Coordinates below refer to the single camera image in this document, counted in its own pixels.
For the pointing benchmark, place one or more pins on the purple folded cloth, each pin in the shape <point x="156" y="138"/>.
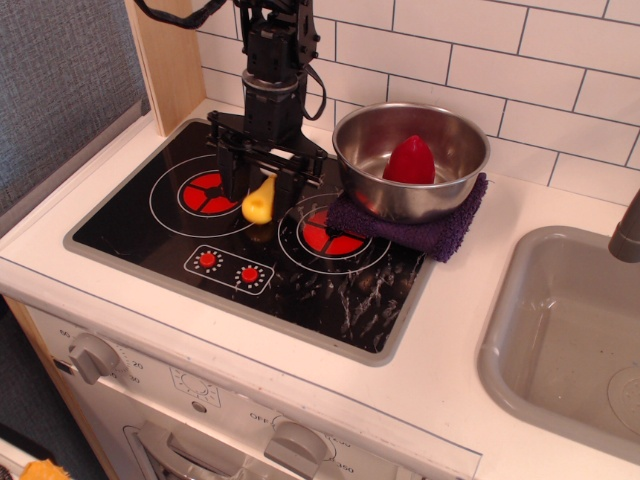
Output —
<point x="439" y="239"/>

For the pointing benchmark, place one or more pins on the grey toy sink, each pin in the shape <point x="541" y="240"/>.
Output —
<point x="561" y="351"/>

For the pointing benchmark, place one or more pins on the red toy pepper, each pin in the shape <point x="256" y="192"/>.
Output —
<point x="411" y="162"/>

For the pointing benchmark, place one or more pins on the grey faucet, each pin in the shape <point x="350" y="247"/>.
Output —
<point x="624" y="243"/>

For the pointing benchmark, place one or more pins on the grey oven door handle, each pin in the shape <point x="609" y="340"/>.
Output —
<point x="192" y="455"/>

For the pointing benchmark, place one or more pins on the orange plush toy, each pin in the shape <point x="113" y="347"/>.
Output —
<point x="44" y="470"/>

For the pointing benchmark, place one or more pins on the grey right oven knob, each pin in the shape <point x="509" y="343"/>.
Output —
<point x="297" y="448"/>

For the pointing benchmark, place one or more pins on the stainless steel bowl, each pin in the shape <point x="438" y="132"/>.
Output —
<point x="365" y="139"/>

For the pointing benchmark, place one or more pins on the white toy oven front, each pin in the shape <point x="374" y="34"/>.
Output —
<point x="146" y="389"/>

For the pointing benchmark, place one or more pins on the wooden side panel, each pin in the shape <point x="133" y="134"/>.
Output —
<point x="170" y="62"/>

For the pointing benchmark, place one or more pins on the grey left oven knob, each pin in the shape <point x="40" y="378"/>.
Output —
<point x="93" y="357"/>

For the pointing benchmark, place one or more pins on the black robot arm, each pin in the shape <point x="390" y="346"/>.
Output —
<point x="280" y="42"/>

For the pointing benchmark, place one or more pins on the yellow handled white toy knife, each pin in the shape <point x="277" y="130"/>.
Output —
<point x="257" y="207"/>

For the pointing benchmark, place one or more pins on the grey oven knob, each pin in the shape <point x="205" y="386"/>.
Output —
<point x="297" y="448"/>
<point x="93" y="357"/>

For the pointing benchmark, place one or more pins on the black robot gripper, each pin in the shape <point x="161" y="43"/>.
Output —
<point x="269" y="135"/>

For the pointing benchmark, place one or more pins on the black toy stovetop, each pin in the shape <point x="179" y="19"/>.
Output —
<point x="170" y="224"/>

